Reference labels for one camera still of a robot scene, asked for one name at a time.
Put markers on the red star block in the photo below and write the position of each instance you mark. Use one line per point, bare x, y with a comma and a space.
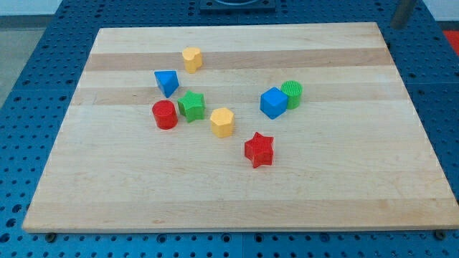
259, 150

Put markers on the green star block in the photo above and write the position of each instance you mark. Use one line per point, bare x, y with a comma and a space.
192, 106

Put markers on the yellow hexagon block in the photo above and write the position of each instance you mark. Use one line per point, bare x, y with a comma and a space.
222, 122

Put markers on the blue cube block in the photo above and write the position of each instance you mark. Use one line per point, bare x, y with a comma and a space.
273, 103

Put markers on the red cylinder block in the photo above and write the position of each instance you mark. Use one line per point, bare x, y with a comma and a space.
164, 113

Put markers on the green cylinder block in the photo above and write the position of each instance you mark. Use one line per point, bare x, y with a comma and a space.
293, 90

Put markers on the blue triangle block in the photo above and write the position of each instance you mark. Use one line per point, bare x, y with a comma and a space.
167, 81

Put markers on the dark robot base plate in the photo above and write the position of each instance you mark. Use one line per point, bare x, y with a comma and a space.
236, 5

